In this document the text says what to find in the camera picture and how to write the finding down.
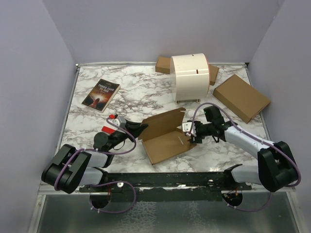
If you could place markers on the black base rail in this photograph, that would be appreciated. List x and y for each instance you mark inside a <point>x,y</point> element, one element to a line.
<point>169,186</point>

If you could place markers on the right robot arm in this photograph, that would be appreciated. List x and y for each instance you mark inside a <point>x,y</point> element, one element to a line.
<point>276,167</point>

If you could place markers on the dark paperback book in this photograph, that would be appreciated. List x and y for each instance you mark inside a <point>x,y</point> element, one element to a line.
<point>101,95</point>

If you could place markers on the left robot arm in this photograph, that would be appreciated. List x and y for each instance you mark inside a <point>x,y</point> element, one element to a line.
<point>71,167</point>

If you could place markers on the closed brown cardboard box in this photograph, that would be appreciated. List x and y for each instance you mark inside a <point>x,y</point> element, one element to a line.
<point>241,98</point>

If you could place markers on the red flat block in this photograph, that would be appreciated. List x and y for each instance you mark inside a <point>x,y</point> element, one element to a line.
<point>107,130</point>

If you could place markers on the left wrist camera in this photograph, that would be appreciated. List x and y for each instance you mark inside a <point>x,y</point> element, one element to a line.
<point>117,121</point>

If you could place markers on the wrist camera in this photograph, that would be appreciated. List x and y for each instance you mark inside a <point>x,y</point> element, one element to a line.
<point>189,128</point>
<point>117,121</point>

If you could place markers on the small brown box behind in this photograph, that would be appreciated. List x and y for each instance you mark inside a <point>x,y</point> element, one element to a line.
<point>163,65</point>

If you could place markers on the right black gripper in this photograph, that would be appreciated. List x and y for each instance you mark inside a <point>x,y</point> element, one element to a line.
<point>197,139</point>

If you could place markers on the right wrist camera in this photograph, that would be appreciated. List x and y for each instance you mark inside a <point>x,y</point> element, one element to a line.
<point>189,128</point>

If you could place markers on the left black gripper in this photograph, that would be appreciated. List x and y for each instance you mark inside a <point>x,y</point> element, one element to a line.
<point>135,128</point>

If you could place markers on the white cylindrical bread box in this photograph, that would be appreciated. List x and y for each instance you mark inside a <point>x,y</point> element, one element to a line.
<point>190,77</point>

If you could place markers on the brown cardboard piece behind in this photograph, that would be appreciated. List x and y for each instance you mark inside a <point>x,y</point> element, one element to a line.
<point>213,73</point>

